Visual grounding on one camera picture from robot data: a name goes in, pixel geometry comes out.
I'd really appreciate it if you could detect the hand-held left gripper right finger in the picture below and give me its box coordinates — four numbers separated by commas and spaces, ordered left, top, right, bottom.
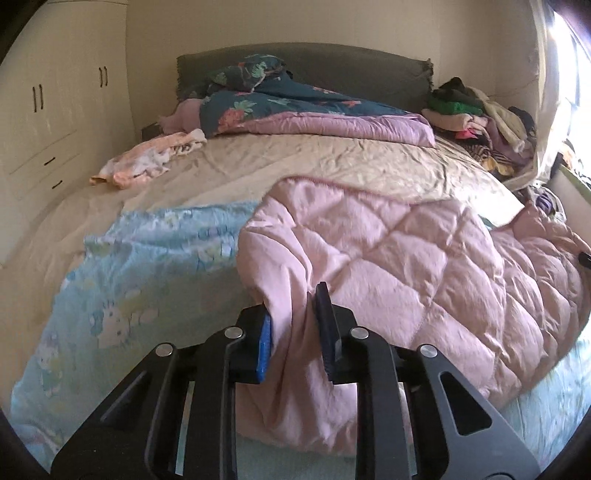
315, 281, 542, 480

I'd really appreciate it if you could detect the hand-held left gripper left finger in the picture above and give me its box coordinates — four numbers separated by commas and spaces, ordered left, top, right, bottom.
51, 302, 274, 480

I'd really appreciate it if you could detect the pink quilted blanket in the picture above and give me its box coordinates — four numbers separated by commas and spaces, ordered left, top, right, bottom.
235, 175, 591, 457

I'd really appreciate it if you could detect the pile of mixed clothes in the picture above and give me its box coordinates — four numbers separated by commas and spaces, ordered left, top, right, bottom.
421, 77, 539, 182

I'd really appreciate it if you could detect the light blue cartoon blanket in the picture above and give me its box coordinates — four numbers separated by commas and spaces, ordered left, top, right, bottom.
9, 200, 591, 480

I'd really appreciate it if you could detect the white curtain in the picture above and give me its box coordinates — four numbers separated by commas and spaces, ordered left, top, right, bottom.
508, 0, 574, 191

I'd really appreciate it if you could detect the bright window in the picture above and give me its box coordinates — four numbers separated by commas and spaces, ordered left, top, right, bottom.
549, 9, 591, 178

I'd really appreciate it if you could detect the bed with beige sheet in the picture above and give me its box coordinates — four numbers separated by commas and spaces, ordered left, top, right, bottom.
0, 124, 527, 388

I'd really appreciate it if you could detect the peach floral cloth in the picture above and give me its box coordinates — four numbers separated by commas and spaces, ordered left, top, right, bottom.
89, 128, 208, 191

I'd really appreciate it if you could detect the dark floral comforter pink lining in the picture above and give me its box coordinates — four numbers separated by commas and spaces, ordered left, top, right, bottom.
199, 74, 437, 149

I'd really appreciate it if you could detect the mauve cloth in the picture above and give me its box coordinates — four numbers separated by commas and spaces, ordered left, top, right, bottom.
159, 98, 209, 133

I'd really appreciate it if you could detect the grey headboard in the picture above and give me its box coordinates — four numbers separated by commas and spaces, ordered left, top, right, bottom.
175, 42, 435, 112

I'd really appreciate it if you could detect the dark floral pillow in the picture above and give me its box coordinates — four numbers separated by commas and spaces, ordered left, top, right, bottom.
205, 54, 288, 92

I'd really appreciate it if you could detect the cream wardrobe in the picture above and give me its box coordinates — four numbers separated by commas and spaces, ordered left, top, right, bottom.
0, 0, 136, 206

